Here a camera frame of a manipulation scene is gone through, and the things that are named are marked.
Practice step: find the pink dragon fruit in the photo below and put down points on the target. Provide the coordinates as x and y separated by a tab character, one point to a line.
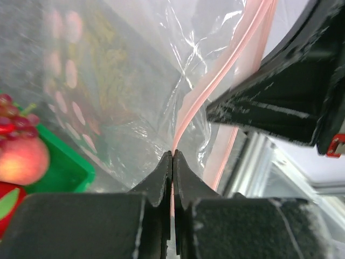
11	196

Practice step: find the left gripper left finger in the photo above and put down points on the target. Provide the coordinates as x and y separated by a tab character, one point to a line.
135	224

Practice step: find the red grapes bunch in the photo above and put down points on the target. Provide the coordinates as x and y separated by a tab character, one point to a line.
17	123

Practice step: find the green plastic crate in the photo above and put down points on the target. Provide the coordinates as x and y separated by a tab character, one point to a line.
68	171

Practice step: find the peach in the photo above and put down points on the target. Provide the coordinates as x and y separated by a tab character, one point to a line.
24	161

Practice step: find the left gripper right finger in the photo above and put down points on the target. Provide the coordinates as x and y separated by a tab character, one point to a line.
210	226

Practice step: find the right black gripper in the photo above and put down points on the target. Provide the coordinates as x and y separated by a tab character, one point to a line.
298	93

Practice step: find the clear pink zip top bag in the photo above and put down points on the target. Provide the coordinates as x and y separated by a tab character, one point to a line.
129	80

